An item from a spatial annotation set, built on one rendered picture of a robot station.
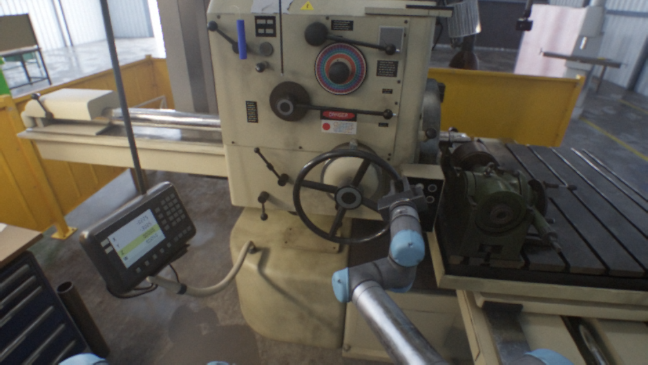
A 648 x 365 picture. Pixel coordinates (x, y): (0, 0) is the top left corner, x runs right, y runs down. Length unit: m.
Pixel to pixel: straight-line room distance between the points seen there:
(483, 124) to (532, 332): 2.69
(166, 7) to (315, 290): 1.74
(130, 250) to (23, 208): 2.26
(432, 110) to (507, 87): 2.57
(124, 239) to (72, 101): 1.13
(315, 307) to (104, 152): 1.48
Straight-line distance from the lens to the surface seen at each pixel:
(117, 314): 2.68
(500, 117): 3.99
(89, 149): 2.21
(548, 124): 4.23
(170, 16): 2.08
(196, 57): 2.04
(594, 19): 7.08
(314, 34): 1.05
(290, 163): 1.29
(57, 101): 2.18
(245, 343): 2.27
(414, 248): 0.76
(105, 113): 2.10
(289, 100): 1.10
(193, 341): 2.35
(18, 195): 3.31
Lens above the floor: 1.90
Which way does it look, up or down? 28 degrees down
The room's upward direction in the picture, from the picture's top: 1 degrees clockwise
